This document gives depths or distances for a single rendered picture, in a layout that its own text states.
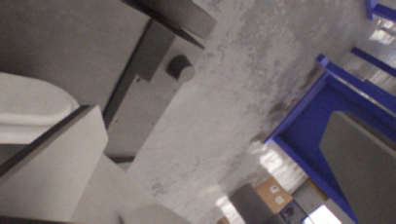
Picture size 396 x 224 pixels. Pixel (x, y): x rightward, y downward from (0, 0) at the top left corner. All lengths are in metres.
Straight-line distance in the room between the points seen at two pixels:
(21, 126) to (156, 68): 0.24
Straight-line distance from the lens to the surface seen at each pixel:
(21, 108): 0.28
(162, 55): 0.40
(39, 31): 0.38
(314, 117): 1.99
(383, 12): 1.69
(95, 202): 0.28
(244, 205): 2.78
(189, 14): 0.41
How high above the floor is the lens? 0.52
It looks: 33 degrees down
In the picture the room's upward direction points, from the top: 140 degrees clockwise
